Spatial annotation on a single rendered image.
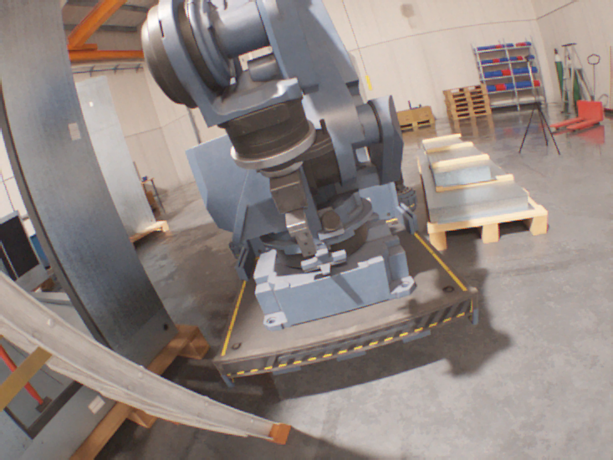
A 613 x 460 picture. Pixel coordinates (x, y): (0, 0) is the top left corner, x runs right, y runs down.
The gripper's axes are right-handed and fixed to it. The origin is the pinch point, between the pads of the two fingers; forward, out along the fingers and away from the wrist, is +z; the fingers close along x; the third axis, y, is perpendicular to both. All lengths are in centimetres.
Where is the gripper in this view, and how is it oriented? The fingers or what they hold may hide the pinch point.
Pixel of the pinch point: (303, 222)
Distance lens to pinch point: 59.4
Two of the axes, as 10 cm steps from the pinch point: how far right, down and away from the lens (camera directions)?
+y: -9.6, 2.7, 0.8
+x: 1.2, 6.6, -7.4
